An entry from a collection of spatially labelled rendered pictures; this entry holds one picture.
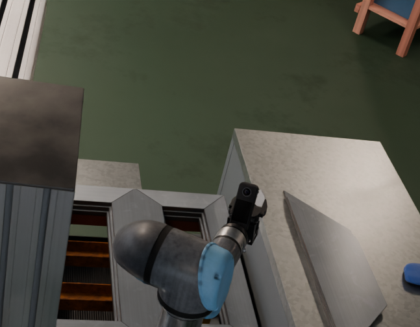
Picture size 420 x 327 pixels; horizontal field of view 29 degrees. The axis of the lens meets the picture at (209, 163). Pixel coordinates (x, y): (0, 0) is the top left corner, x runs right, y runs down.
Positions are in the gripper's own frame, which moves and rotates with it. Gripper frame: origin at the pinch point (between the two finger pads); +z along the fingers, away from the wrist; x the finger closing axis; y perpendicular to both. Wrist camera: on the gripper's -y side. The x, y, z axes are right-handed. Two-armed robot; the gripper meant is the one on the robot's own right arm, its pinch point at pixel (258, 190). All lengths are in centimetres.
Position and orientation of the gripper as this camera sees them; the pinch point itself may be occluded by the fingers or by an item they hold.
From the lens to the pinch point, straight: 209.1
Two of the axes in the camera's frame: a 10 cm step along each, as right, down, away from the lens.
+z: 3.5, -4.6, 8.2
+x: 9.3, 2.6, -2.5
